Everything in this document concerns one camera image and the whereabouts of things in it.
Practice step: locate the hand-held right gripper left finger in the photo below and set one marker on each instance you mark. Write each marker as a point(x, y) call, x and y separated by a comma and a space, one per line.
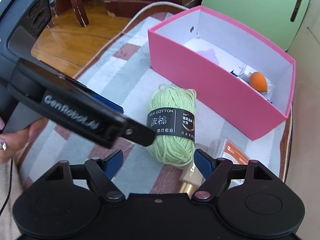
point(113, 163)

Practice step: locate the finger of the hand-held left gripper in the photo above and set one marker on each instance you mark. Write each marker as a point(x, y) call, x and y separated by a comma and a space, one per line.
point(107, 105)
point(142, 136)

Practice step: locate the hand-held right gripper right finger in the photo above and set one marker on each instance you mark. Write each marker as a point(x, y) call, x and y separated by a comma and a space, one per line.
point(202, 165)

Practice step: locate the gold cosmetic bottle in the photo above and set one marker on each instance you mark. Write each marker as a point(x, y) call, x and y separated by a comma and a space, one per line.
point(187, 187)

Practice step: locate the light green yarn ball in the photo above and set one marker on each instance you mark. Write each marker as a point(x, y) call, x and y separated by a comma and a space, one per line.
point(170, 150)

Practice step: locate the pink cardboard box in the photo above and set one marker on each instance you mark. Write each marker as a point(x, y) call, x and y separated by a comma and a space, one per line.
point(200, 80)

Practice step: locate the white labelled packet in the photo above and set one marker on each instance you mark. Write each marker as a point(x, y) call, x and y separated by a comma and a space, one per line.
point(246, 75)

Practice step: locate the orange makeup sponge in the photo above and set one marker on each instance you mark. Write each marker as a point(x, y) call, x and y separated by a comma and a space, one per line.
point(257, 80)

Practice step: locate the person's left hand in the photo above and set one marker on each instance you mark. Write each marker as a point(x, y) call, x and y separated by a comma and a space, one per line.
point(15, 142)

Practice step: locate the clear box with orange label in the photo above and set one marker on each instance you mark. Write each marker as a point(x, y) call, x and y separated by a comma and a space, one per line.
point(232, 152)

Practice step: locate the striped checked rug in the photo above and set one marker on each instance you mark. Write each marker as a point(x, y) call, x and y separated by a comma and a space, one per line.
point(120, 62)

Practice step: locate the dark wooden chair legs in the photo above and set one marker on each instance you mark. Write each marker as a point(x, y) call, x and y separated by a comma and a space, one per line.
point(78, 5)

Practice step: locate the beige clothing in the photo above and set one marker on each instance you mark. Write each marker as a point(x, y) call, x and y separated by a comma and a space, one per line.
point(5, 177)

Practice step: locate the light green panel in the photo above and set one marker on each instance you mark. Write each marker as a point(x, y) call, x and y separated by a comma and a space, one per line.
point(245, 5)

